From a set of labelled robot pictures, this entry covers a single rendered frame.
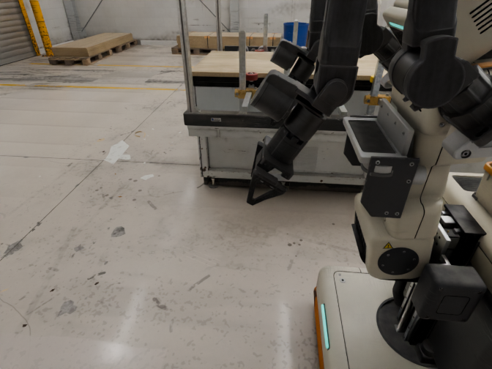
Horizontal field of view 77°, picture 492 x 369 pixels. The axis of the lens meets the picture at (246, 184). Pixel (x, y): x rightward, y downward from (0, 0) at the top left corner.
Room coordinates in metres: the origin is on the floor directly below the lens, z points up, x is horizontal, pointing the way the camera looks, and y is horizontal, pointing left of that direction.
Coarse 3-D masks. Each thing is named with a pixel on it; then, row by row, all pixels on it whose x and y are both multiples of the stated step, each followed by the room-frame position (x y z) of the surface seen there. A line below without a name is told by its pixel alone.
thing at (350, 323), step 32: (320, 288) 0.90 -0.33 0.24; (352, 288) 0.86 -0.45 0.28; (384, 288) 0.86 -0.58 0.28; (320, 320) 0.79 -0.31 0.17; (352, 320) 0.72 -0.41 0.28; (384, 320) 0.72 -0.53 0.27; (320, 352) 0.69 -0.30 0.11; (352, 352) 0.59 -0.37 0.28; (384, 352) 0.59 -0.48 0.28; (416, 352) 0.60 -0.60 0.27
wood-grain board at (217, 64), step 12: (204, 60) 2.38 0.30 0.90; (216, 60) 2.38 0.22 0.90; (228, 60) 2.38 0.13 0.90; (252, 60) 2.38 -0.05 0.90; (264, 60) 2.38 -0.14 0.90; (360, 60) 2.38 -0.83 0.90; (372, 60) 2.38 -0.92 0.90; (192, 72) 2.03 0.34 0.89; (204, 72) 2.02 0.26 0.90; (216, 72) 2.02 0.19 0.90; (228, 72) 2.01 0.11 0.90; (264, 72) 2.00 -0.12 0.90; (360, 72) 2.00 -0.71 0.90; (372, 72) 2.00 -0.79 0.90; (384, 72) 2.00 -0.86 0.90
